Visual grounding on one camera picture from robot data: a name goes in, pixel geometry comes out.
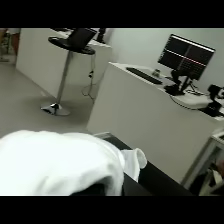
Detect white T-shirt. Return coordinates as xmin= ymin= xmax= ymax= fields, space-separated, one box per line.
xmin=0 ymin=129 xmax=148 ymax=196

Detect black computer monitor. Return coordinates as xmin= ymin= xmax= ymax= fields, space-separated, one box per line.
xmin=157 ymin=33 xmax=217 ymax=96

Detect black keyboard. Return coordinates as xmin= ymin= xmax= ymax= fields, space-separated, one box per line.
xmin=125 ymin=66 xmax=164 ymax=86

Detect black cable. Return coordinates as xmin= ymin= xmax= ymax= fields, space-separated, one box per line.
xmin=81 ymin=53 xmax=98 ymax=102

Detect black laptop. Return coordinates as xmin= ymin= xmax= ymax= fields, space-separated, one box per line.
xmin=64 ymin=27 xmax=99 ymax=52

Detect round black stand table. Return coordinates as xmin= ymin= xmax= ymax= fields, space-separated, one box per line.
xmin=40 ymin=35 xmax=97 ymax=117

